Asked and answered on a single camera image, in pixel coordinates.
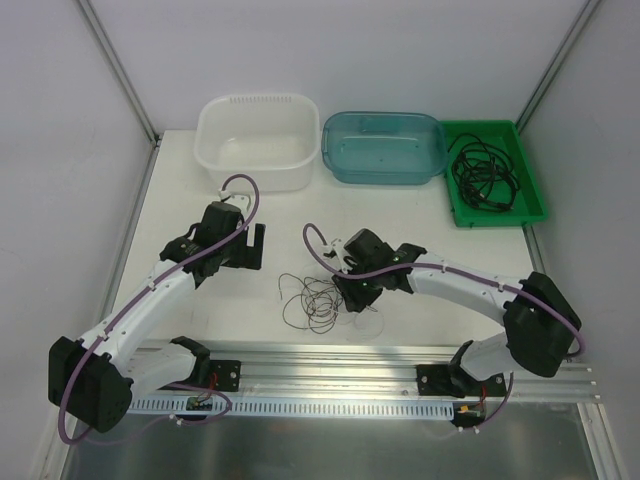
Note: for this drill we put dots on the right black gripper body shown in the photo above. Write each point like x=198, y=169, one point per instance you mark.
x=351, y=293

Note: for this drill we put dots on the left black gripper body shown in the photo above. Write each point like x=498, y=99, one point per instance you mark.
x=248, y=248

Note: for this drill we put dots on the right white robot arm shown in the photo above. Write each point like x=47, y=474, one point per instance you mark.
x=539, y=326

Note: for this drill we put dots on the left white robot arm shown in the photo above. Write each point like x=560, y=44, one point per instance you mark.
x=95, y=377

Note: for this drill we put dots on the white plastic tub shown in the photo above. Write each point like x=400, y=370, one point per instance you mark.
x=274, y=138

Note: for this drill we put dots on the teal transparent plastic container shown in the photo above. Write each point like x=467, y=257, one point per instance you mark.
x=384, y=148

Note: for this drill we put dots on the green plastic tray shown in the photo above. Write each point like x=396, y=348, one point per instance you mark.
x=490, y=181

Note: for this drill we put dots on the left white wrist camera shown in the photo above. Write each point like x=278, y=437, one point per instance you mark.
x=238, y=200

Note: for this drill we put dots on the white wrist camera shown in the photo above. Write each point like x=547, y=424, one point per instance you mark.
x=335, y=250
x=238, y=200

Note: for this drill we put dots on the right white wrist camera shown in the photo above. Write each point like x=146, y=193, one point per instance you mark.
x=335, y=250

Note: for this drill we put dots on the left aluminium frame post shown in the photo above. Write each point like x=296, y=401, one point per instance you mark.
x=106, y=48

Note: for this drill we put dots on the aluminium frame post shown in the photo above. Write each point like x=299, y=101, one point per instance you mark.
x=106, y=48
x=559, y=58

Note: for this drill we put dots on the aluminium mounting rail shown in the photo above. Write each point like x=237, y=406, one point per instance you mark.
x=377, y=372

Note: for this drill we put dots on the white slotted cable duct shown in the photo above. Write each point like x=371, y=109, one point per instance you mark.
x=405, y=409

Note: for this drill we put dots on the right aluminium frame post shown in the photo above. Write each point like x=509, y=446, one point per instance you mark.
x=559, y=58

